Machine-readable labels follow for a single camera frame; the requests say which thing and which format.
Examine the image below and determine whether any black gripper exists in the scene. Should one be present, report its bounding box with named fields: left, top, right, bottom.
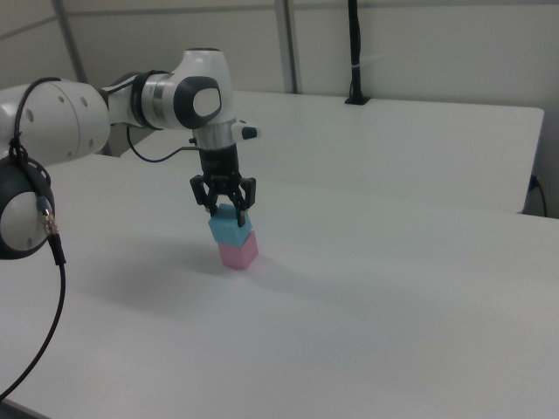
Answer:
left=189, top=144, right=258, bottom=228

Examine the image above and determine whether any blue cube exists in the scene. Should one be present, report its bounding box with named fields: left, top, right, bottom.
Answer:
left=207, top=202, right=254, bottom=246

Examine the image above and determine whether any pink cube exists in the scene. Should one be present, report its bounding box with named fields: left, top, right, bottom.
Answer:
left=217, top=230, right=259, bottom=271

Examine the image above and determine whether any grey metal partition post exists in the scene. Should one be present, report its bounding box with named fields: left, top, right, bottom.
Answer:
left=274, top=0, right=305, bottom=94
left=51, top=0, right=89, bottom=84

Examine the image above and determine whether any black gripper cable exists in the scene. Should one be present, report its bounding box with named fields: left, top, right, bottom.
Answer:
left=0, top=76, right=202, bottom=401

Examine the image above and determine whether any black camera pole with base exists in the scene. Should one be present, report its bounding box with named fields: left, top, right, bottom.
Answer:
left=344, top=0, right=372, bottom=106

